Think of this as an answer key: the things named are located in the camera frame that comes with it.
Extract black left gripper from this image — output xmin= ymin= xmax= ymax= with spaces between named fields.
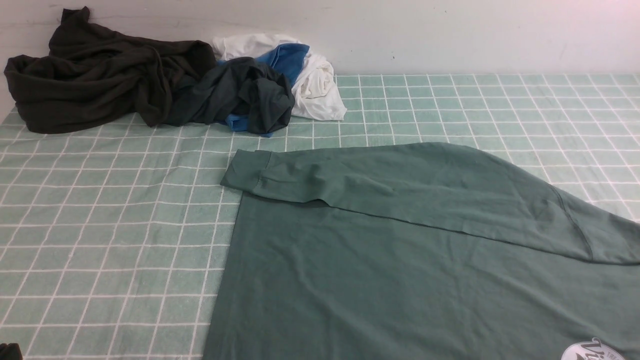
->
xmin=0 ymin=342 xmax=23 ymax=360

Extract green long-sleeved shirt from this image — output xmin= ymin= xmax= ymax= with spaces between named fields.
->
xmin=202 ymin=142 xmax=640 ymax=360

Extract green checkered tablecloth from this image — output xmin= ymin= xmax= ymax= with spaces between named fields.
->
xmin=0 ymin=73 xmax=640 ymax=360

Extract dark olive crumpled garment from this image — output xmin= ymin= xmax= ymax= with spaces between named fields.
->
xmin=4 ymin=7 xmax=217 ymax=134

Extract dark teal crumpled garment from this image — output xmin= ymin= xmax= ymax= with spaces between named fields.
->
xmin=162 ymin=57 xmax=295 ymax=135

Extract white crumpled garment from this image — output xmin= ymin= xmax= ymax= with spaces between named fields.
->
xmin=211 ymin=33 xmax=346 ymax=121

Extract blue crumpled garment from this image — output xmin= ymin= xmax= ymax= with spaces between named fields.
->
xmin=217 ymin=43 xmax=309 ymax=138

